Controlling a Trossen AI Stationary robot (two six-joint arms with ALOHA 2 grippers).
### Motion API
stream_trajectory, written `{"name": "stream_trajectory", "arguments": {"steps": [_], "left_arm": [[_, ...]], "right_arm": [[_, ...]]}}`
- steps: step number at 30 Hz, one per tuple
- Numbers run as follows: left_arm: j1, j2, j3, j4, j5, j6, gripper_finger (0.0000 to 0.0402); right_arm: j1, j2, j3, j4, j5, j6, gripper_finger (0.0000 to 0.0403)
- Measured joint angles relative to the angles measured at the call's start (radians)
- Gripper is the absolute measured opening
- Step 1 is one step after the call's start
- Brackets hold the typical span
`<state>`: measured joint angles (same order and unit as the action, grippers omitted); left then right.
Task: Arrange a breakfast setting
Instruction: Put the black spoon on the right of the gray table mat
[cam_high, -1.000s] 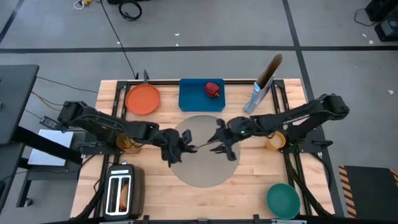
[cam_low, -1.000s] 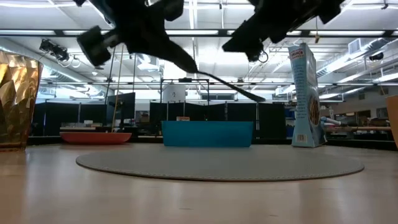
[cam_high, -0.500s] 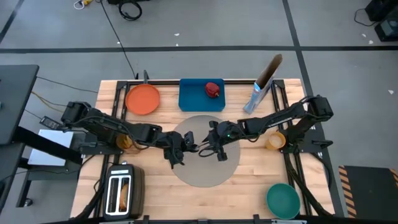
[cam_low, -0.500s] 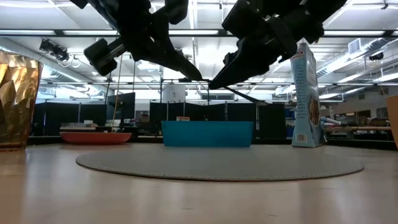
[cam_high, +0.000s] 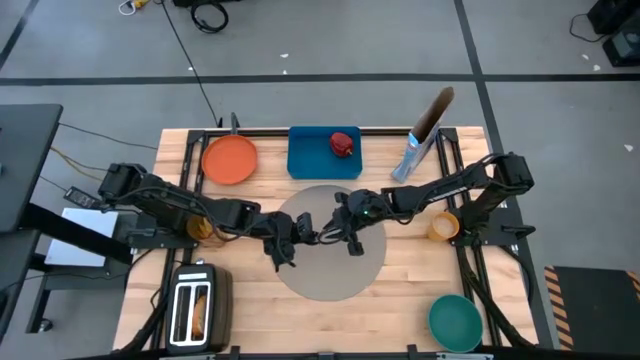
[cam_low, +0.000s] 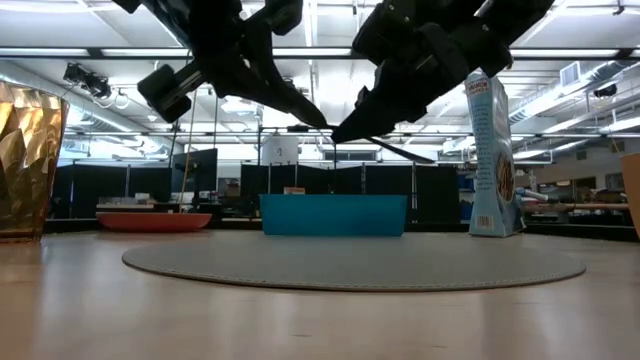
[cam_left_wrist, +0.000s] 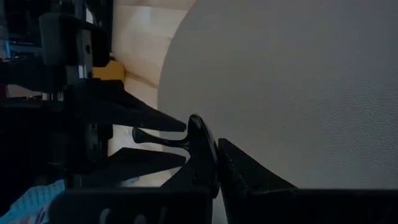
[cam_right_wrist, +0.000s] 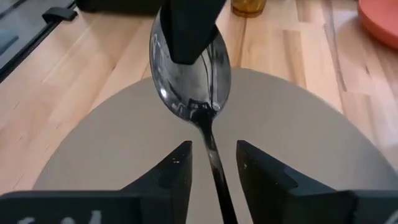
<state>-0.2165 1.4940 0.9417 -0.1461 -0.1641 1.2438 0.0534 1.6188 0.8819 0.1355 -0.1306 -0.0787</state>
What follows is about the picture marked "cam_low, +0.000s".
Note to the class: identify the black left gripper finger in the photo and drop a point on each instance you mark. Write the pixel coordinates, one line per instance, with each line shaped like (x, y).
(250, 87)
(280, 90)

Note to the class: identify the blue cinnamon squares cereal box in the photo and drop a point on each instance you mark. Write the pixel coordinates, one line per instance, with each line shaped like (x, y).
(487, 165)

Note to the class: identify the orange plate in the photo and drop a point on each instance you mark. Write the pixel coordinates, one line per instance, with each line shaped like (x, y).
(152, 222)

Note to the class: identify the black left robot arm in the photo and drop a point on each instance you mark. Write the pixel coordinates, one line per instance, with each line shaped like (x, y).
(160, 10)

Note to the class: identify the white box appliance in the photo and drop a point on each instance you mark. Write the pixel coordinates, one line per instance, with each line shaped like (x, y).
(280, 150)

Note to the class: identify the black monitor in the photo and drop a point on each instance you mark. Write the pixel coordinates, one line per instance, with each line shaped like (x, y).
(200, 170)

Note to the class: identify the blue storage shelf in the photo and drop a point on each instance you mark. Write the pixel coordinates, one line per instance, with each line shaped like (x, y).
(465, 197)

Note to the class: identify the white air vent grille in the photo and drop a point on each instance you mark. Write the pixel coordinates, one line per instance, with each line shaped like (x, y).
(570, 74)

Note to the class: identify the grey round placemat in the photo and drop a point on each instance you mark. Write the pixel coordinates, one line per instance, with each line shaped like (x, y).
(350, 262)

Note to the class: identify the small black ceiling device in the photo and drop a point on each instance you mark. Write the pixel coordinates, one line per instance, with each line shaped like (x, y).
(605, 90)

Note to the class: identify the wooden background bench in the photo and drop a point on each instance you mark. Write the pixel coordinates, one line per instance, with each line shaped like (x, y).
(590, 206)

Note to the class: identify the gold faceted cup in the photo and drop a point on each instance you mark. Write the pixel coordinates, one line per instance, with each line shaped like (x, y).
(30, 165)

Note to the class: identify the black metal frame stand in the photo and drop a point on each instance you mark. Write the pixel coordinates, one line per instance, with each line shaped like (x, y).
(259, 150)

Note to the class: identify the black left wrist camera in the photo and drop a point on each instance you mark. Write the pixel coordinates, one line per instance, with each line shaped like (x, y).
(162, 95)

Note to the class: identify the black overhead frame bar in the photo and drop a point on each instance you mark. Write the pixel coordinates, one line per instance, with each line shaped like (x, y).
(94, 52)

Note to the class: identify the black ceiling camera cluster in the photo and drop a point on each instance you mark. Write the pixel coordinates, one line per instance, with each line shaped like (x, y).
(90, 82)

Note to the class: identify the silver air duct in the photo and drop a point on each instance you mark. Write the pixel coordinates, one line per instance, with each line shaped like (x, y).
(550, 100)

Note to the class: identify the black table edge rail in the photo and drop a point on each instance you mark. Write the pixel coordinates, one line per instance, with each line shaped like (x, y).
(575, 231)

